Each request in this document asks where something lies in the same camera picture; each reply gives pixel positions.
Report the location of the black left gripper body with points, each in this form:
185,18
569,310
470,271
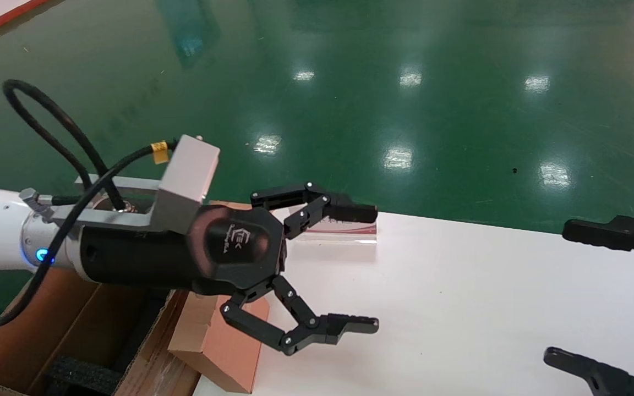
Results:
146,256

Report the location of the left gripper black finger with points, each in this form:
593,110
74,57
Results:
306,330
317,206

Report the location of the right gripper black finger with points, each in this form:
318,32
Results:
608,382
619,236

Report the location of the small cardboard box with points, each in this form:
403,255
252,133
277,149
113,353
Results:
223,352

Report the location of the large open cardboard box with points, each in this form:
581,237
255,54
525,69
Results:
31,330

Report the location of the white acrylic table sign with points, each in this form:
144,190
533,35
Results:
344,234

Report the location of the black foam insert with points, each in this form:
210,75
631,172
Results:
83,377

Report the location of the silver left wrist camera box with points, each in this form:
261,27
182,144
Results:
185,176

